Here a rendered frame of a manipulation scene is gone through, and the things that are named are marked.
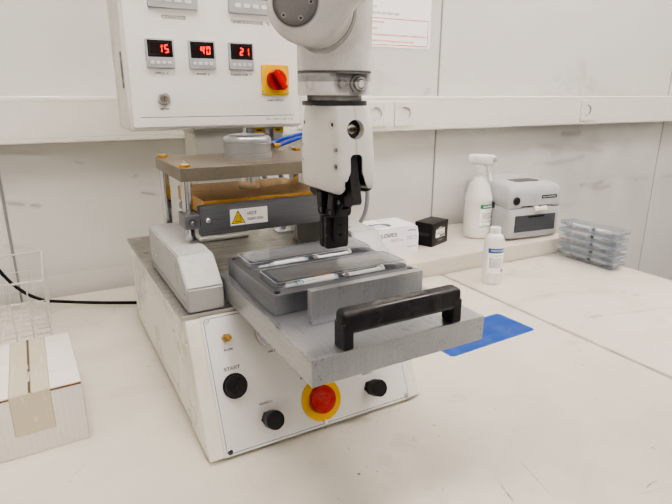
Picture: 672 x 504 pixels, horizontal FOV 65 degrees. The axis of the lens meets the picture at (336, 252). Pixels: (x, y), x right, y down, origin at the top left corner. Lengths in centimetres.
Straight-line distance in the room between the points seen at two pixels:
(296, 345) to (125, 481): 32
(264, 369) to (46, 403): 29
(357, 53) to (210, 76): 47
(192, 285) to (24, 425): 28
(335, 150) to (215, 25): 50
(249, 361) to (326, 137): 33
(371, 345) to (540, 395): 45
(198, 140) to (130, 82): 16
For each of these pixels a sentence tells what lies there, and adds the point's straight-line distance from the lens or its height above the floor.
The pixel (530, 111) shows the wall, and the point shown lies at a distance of 196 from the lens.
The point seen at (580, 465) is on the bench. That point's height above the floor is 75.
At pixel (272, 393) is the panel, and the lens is 76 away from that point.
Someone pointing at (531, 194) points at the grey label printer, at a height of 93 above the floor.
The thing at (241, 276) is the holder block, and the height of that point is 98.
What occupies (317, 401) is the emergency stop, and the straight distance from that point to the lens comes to 78.
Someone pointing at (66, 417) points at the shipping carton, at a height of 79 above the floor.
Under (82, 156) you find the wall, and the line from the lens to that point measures 138.
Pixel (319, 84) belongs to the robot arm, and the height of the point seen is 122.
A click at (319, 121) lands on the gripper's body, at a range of 61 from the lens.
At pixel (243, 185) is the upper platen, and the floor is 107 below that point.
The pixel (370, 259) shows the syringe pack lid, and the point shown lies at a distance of 69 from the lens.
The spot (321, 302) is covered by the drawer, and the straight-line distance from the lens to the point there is 57.
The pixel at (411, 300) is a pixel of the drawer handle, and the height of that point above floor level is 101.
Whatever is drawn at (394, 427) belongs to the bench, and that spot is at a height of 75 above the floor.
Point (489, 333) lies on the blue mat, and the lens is 112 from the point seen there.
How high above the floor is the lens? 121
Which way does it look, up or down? 16 degrees down
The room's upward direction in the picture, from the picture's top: straight up
